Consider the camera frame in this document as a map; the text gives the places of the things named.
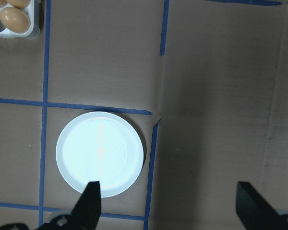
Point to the white round plate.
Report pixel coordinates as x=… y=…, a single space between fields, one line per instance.
x=98 y=148

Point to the clear plastic egg tray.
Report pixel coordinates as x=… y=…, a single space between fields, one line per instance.
x=14 y=35

